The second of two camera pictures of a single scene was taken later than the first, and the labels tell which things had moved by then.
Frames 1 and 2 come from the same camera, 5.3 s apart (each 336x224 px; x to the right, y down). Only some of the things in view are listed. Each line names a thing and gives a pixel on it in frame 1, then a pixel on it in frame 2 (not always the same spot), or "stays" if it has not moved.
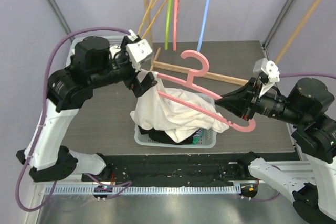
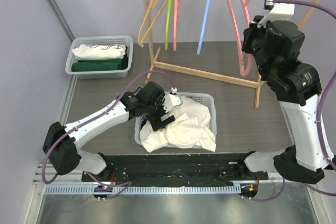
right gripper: [250, 100] -> [248, 38]
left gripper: [139, 88] -> [157, 123]
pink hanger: [189, 83] -> [243, 73]
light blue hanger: [205, 15] stays
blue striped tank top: [198, 132] -> [143, 120]
